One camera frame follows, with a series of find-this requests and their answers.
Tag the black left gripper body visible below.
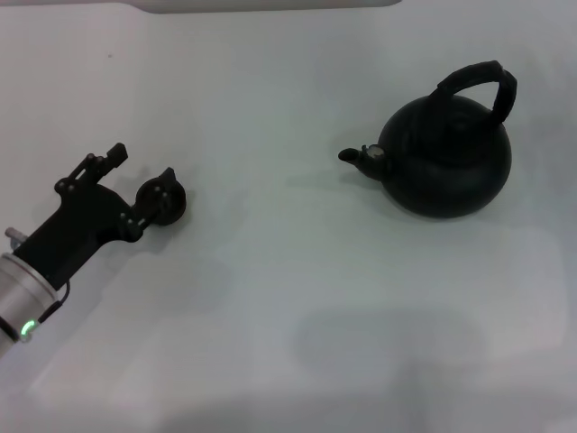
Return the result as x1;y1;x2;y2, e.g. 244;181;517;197
13;182;136;290

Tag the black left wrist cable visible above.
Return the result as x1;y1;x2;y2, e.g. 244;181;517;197
35;281;72;326

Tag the dark round teacup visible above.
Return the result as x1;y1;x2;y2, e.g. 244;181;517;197
134;178;188;226

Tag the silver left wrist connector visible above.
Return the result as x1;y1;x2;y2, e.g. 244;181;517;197
4;226;27;248

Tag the black round teapot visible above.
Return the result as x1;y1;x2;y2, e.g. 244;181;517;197
337;60;518;221

